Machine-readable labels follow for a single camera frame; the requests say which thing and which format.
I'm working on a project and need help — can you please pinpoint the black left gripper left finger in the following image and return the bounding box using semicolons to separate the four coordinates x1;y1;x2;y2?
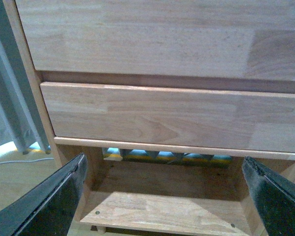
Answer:
0;153;87;236

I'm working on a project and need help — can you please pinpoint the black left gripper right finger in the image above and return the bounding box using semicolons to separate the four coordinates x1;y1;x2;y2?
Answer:
242;156;295;236

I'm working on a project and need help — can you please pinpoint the left wooden shelf cabinet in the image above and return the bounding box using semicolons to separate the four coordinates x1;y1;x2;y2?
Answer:
3;0;295;236

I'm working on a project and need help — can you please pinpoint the grey curtain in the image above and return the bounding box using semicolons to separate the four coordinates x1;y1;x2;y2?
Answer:
0;0;50;152

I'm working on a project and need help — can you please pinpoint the blue yellow foam mat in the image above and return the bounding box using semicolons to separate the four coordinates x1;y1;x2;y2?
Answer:
102;147;233;168

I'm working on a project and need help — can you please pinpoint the lower left wooden drawer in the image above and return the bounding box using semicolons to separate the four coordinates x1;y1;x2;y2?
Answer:
41;82;295;153

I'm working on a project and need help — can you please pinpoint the wooden drawer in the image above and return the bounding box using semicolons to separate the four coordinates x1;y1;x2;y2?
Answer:
16;0;295;81
41;82;295;153

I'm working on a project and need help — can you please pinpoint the upper left wooden drawer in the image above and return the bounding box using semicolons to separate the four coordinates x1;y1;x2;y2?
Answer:
16;0;295;81

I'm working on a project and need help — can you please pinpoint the white cable on floor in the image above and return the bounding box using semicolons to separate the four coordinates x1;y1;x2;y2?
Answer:
0;157;55;166

